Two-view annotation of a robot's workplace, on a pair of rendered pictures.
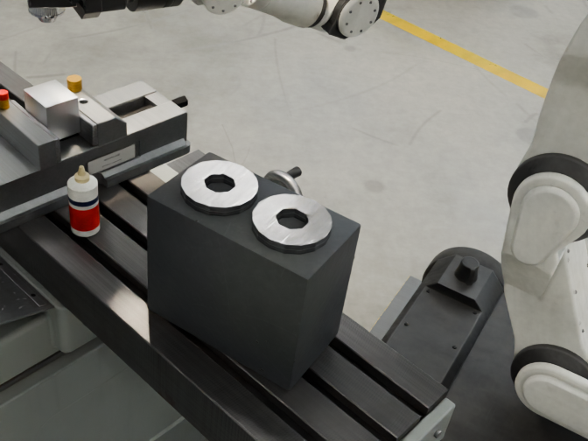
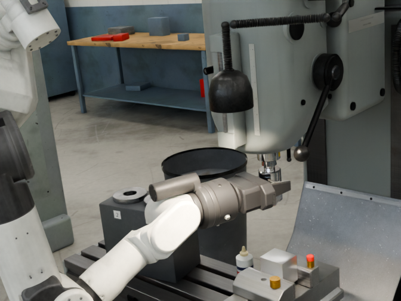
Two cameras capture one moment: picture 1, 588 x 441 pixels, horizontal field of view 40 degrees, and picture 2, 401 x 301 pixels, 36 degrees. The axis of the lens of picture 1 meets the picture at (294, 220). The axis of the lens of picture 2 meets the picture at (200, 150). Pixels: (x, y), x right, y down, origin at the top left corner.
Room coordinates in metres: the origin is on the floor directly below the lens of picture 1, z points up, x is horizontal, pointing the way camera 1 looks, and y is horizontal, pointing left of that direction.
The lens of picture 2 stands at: (2.16, 0.34, 1.68)
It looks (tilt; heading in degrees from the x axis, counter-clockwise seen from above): 17 degrees down; 186
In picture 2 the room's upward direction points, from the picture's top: 5 degrees counter-clockwise
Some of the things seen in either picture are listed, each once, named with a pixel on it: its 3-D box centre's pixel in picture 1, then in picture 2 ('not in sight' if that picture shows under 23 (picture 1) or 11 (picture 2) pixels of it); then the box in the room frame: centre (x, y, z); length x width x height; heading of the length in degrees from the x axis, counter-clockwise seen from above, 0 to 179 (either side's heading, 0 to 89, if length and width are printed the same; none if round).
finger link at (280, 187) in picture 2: not in sight; (278, 189); (0.99, 0.38, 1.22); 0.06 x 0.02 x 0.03; 125
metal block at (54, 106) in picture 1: (52, 110); (278, 268); (0.97, 0.37, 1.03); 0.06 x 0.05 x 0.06; 50
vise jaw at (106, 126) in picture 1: (86, 112); (263, 288); (1.01, 0.33, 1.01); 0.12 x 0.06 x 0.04; 50
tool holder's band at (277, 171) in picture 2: not in sight; (269, 171); (0.96, 0.36, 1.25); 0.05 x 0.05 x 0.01
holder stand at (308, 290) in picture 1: (248, 264); (150, 231); (0.72, 0.05, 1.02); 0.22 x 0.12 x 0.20; 63
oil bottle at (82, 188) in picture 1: (83, 198); (244, 267); (0.85, 0.29, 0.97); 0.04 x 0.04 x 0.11
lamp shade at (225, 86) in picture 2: not in sight; (230, 88); (1.19, 0.30, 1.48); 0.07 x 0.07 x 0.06
